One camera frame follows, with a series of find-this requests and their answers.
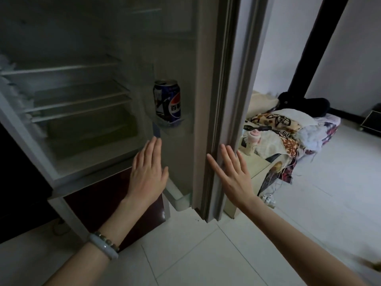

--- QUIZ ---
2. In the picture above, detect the white refrigerator door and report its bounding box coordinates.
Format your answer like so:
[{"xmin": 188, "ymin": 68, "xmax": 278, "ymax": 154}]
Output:
[{"xmin": 128, "ymin": 0, "xmax": 270, "ymax": 224}]

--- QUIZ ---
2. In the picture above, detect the person's left forearm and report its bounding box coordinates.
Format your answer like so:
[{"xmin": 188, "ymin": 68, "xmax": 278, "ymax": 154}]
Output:
[{"xmin": 44, "ymin": 197, "xmax": 153, "ymax": 286}]

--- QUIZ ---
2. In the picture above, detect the clear crisper drawer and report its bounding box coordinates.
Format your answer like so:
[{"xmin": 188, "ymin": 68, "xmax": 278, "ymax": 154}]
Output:
[{"xmin": 37, "ymin": 108, "xmax": 142, "ymax": 168}]

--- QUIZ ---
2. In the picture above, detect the dark red freezer door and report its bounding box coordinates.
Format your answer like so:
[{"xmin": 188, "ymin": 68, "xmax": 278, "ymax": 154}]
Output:
[{"xmin": 63, "ymin": 167, "xmax": 167, "ymax": 252}]

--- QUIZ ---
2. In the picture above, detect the pile of patterned cloths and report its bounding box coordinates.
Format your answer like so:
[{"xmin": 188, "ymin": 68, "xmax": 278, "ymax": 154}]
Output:
[{"xmin": 243, "ymin": 108, "xmax": 340, "ymax": 196}]

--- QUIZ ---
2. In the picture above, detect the black post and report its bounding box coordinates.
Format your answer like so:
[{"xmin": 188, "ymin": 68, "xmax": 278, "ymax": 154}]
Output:
[{"xmin": 286, "ymin": 0, "xmax": 367, "ymax": 123}]

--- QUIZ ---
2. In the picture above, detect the glass fridge shelf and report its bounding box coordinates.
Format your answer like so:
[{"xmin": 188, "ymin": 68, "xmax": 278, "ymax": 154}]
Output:
[
  {"xmin": 21, "ymin": 84, "xmax": 133, "ymax": 124},
  {"xmin": 0, "ymin": 61, "xmax": 120, "ymax": 77}
]

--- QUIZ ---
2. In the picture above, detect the person's right forearm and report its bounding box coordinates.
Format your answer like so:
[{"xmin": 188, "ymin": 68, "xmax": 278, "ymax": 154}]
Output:
[{"xmin": 238, "ymin": 196, "xmax": 371, "ymax": 286}]

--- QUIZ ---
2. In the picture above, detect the white refrigerator body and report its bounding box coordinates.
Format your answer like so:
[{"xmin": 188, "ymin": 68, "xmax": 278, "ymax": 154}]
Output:
[{"xmin": 0, "ymin": 0, "xmax": 206, "ymax": 245}]

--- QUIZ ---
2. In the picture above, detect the black bag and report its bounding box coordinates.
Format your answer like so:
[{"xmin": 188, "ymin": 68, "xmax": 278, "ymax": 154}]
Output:
[{"xmin": 278, "ymin": 91, "xmax": 331, "ymax": 117}]

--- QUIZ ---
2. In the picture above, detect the person's left hand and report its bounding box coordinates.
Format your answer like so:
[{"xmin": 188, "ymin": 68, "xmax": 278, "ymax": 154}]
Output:
[{"xmin": 123, "ymin": 136, "xmax": 169, "ymax": 206}]

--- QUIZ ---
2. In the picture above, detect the person's right hand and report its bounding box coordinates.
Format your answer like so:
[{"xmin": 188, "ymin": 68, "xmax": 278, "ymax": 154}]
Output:
[{"xmin": 207, "ymin": 144, "xmax": 258, "ymax": 209}]

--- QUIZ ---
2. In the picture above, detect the blue soda can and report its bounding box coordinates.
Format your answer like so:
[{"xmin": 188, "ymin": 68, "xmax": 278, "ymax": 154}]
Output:
[{"xmin": 153, "ymin": 79, "xmax": 181, "ymax": 123}]

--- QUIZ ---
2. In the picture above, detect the white power strip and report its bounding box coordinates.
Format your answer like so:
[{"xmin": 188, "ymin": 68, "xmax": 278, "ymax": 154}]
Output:
[{"xmin": 260, "ymin": 193, "xmax": 277, "ymax": 209}]

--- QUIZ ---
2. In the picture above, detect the pink handheld fan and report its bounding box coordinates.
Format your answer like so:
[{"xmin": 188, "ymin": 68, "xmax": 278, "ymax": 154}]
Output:
[{"xmin": 248, "ymin": 129, "xmax": 263, "ymax": 157}]

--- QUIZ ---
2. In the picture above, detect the beaded bracelet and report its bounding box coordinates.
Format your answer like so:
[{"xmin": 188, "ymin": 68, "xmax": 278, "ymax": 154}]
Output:
[{"xmin": 95, "ymin": 231, "xmax": 120, "ymax": 253}]

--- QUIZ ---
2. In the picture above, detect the white jade bangle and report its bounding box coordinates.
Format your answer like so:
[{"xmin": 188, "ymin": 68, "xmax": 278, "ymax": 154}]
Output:
[{"xmin": 87, "ymin": 233, "xmax": 119, "ymax": 261}]

